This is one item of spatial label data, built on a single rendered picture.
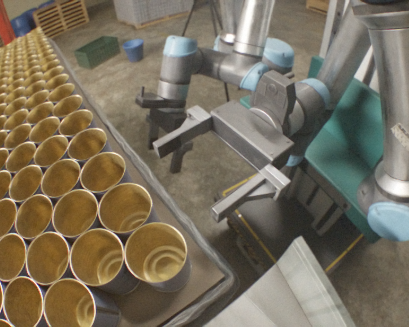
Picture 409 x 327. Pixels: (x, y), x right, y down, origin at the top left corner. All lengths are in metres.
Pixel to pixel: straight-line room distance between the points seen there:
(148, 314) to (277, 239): 0.93
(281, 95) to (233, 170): 1.45
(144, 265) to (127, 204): 0.09
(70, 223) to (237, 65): 0.47
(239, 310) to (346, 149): 0.62
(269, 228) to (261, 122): 0.88
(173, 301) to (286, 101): 0.31
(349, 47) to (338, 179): 0.37
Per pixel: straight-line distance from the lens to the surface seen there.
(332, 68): 0.52
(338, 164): 0.74
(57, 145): 0.45
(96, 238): 0.31
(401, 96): 0.36
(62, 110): 0.54
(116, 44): 3.91
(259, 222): 1.20
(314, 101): 0.44
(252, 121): 0.36
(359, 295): 1.64
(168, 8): 5.39
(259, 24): 0.57
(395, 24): 0.33
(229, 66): 0.58
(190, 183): 1.70
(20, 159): 0.50
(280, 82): 0.34
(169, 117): 0.57
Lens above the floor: 1.39
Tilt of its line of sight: 50 degrees down
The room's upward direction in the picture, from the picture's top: 4 degrees counter-clockwise
